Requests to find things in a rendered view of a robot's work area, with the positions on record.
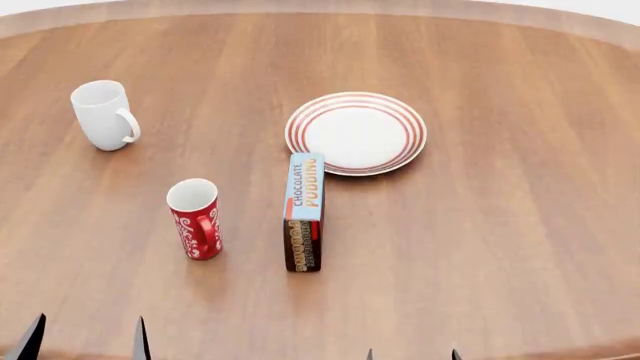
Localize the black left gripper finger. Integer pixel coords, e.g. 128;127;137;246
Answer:
3;312;48;360
131;315;152;360

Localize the red patterned mug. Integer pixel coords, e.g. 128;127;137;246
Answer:
165;177;224;261

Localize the white plate with red rings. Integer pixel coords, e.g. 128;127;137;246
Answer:
284;91;428;177

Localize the white ceramic mug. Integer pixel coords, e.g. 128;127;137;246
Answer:
69;79;142;153

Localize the chocolate pudding box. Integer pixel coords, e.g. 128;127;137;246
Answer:
282;151;326;273

